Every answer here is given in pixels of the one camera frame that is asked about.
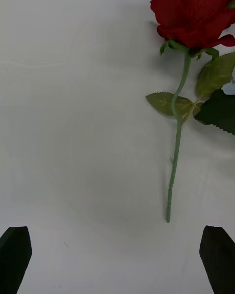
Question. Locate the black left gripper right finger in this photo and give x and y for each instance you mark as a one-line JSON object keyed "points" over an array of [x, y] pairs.
{"points": [[219, 259]]}

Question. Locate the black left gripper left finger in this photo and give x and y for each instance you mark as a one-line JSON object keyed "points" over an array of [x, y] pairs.
{"points": [[14, 257]]}

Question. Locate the red rose with green stem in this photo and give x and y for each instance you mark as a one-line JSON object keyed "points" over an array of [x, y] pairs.
{"points": [[193, 12]]}

